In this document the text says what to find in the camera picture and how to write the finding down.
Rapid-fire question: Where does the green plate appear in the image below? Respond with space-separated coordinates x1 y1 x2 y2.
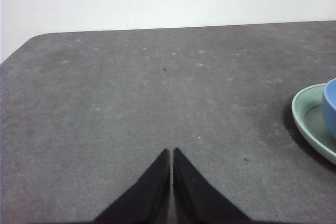
290 83 336 166

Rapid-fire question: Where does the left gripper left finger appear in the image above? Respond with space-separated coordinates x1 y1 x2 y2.
91 148 171 224

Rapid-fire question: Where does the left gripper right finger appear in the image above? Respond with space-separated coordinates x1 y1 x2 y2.
172 147 253 224

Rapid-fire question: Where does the blue bowl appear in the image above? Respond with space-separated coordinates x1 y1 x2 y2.
322 78 336 140

